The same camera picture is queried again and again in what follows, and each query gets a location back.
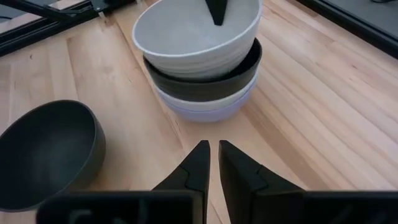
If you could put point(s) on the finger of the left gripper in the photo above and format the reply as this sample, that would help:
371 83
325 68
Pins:
217 11

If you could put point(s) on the dark grey bowl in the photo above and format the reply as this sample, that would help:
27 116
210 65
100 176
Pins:
46 149
202 88

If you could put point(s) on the pale lilac pink bowl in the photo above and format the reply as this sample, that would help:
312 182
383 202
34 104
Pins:
208 115

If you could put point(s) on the cream white bowl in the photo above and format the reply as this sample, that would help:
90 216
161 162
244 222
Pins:
199 105

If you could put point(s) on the white ribbed bowl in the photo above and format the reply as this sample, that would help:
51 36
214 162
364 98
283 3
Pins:
186 34

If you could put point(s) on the black table edge rail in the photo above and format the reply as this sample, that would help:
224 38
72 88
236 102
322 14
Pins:
357 28
31 34

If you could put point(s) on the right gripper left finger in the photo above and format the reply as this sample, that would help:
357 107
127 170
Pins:
196 171

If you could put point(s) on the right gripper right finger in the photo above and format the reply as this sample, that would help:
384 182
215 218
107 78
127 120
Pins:
242 183

